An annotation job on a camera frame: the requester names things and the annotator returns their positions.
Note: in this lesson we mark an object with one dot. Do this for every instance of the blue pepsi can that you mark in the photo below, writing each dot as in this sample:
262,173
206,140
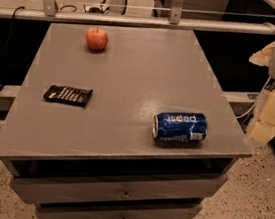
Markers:
180,127

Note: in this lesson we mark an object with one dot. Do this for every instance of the white power strip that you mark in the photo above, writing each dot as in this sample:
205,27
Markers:
100,9

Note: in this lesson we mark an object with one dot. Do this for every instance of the red apple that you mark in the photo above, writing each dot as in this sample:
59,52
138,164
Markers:
96,38

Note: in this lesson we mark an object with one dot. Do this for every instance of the black snack packet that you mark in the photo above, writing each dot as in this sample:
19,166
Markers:
68,95

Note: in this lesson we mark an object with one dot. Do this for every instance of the grey drawer cabinet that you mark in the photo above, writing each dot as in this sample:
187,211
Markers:
101,161

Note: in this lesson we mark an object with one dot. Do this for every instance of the grey metal railing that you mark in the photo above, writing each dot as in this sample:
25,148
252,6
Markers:
246,16

